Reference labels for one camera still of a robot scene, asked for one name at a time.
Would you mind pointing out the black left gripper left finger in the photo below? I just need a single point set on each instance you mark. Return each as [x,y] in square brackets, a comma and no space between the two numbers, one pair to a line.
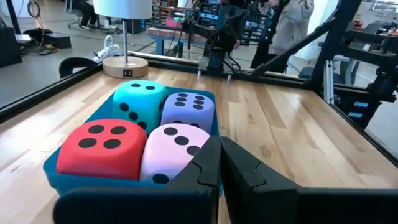
[208,168]

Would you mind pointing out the pink foam die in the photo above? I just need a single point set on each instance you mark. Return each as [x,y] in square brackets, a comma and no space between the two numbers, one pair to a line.
[168,155]

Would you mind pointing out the silver frame bracket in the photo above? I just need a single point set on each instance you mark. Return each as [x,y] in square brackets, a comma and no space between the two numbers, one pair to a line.
[328,84]

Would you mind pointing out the black floor case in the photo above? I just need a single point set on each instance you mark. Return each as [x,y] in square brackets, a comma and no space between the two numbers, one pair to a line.
[9,46]

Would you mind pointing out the grey office chair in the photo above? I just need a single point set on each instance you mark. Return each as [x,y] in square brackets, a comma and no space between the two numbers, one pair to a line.
[323,73]

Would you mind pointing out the person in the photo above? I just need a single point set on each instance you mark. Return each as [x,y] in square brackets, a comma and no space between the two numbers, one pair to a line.
[84,12]
[292,25]

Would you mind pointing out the white shade table lamp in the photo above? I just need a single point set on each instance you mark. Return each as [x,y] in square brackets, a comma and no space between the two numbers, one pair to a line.
[124,67]

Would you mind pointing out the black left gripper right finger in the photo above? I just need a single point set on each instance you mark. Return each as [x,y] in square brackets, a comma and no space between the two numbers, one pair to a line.
[248,186]

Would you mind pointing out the black box blue labels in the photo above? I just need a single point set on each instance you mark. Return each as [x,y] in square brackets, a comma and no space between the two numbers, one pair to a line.
[345,109]

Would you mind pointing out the red foam die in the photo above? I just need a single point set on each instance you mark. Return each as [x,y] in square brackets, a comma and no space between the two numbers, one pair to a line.
[99,158]

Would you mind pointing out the blue plastic bin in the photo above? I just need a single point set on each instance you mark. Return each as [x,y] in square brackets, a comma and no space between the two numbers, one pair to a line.
[77,186]

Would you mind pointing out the purple foam die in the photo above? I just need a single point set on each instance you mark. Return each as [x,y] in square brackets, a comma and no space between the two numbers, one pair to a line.
[189,116]

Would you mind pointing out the green foam die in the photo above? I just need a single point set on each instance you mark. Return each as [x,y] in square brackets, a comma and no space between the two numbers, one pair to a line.
[140,96]

